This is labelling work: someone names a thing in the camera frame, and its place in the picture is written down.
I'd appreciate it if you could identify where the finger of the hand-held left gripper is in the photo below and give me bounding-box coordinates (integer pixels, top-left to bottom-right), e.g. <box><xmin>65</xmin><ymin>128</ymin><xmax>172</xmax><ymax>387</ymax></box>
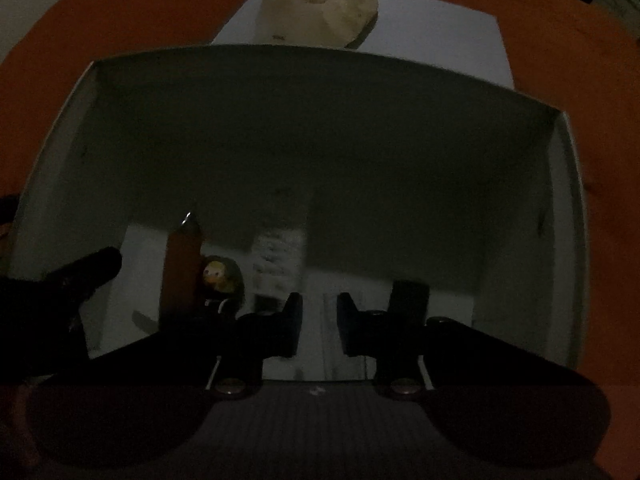
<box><xmin>44</xmin><ymin>246</ymin><xmax>123</xmax><ymax>305</ymax></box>

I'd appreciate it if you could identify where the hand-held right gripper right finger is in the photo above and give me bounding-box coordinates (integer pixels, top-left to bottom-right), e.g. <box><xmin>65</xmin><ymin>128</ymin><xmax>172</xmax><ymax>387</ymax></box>
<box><xmin>336</xmin><ymin>292</ymin><xmax>597</xmax><ymax>392</ymax></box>

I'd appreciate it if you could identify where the white box lid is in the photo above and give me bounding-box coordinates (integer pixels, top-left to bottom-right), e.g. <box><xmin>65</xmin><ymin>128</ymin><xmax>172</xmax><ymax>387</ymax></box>
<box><xmin>212</xmin><ymin>0</ymin><xmax>515</xmax><ymax>92</ymax></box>

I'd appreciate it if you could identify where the white cardboard box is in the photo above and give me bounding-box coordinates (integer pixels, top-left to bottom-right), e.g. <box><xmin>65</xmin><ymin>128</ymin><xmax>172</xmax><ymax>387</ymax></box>
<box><xmin>7</xmin><ymin>44</ymin><xmax>588</xmax><ymax>386</ymax></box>

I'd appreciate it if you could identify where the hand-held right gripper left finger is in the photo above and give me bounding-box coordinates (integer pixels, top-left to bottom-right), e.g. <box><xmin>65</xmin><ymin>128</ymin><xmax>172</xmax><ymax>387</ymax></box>
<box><xmin>45</xmin><ymin>292</ymin><xmax>304</xmax><ymax>392</ymax></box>

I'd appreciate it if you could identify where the hooded toy figure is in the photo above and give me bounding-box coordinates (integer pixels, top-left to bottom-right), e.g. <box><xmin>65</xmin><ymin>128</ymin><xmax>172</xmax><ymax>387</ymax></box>
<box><xmin>200</xmin><ymin>256</ymin><xmax>246</xmax><ymax>313</ymax></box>

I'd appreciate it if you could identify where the small black box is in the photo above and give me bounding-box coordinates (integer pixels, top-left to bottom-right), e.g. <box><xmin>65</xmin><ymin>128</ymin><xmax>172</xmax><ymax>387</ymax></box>
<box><xmin>391</xmin><ymin>280</ymin><xmax>431</xmax><ymax>322</ymax></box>

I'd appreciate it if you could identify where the crumpled whitish bag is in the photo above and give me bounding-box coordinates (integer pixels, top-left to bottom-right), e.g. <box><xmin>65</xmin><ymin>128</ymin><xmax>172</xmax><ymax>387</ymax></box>
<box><xmin>257</xmin><ymin>0</ymin><xmax>379</xmax><ymax>50</ymax></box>

